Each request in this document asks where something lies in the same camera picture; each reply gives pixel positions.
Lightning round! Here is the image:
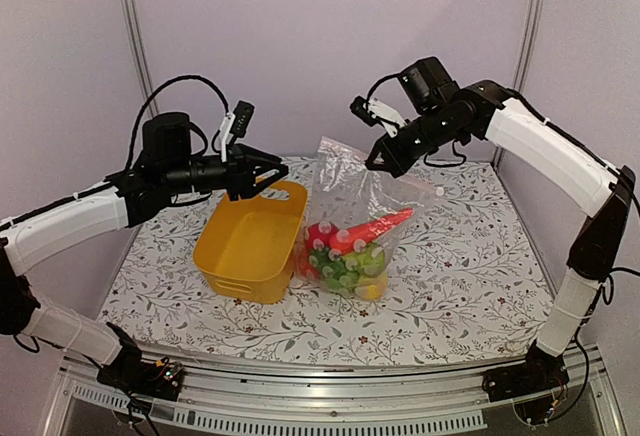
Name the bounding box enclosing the orange toy carrot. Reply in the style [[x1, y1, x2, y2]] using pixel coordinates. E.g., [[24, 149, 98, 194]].
[[329, 207, 414, 255]]

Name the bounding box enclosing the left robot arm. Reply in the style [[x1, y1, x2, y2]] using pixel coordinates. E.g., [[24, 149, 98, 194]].
[[1, 112, 288, 390]]

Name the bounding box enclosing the right aluminium post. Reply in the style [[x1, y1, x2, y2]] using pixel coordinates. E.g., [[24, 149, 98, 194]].
[[513, 0, 545, 92]]

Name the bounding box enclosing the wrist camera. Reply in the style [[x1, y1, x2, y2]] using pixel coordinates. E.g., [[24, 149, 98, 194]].
[[349, 96, 408, 138], [212, 101, 255, 163]]

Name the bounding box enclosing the aluminium front rail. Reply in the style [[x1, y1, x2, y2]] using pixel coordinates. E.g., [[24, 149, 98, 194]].
[[43, 344, 627, 435]]

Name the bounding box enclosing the green toy grapes bunch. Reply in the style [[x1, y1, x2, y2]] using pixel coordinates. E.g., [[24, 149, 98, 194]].
[[308, 249, 348, 288]]

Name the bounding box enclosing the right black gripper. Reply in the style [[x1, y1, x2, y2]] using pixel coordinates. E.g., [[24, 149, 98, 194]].
[[368, 103, 467, 176]]

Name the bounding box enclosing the left aluminium post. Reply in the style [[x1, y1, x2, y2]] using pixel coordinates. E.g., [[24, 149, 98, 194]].
[[120, 0, 153, 99]]

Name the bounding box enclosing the red toy apple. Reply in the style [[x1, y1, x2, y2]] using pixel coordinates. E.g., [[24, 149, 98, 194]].
[[303, 221, 338, 251]]

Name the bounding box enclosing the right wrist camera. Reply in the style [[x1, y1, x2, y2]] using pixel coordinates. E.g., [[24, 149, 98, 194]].
[[349, 96, 408, 138]]

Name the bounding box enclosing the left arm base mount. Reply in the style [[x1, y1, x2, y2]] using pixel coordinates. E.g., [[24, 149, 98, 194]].
[[97, 355, 185, 401]]

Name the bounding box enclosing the clear zip top bag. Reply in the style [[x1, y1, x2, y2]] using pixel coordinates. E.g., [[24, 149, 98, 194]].
[[298, 137, 444, 300]]

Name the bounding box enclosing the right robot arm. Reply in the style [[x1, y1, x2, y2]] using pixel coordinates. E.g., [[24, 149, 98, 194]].
[[350, 57, 635, 392]]

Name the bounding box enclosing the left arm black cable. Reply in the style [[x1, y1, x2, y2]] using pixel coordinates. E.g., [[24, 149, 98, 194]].
[[124, 74, 231, 172]]

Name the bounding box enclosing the yellow toy lemon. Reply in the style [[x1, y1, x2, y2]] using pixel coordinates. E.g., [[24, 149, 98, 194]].
[[355, 276, 388, 300]]

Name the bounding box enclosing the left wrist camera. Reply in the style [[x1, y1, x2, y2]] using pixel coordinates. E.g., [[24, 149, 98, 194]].
[[212, 101, 255, 163]]

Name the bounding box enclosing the green toy cabbage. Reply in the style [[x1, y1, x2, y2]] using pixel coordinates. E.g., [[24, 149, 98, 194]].
[[343, 246, 386, 278]]

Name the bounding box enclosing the yellow plastic basket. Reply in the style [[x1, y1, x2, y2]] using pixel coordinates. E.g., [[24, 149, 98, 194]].
[[193, 181, 308, 304]]

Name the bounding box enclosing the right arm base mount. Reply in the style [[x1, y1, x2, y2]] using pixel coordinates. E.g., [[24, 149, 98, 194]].
[[482, 357, 569, 426]]

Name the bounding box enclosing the aluminium post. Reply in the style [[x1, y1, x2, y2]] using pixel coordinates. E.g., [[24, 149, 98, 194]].
[[120, 0, 153, 99], [513, 0, 545, 92]]

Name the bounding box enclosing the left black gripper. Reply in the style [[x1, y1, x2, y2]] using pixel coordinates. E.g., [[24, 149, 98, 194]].
[[163, 143, 289, 201]]

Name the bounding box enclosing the floral table cloth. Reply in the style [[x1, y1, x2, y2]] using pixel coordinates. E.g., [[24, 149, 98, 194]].
[[99, 162, 552, 366]]

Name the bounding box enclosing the red toy tomato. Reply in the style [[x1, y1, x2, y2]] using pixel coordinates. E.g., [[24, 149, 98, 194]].
[[294, 242, 316, 280]]

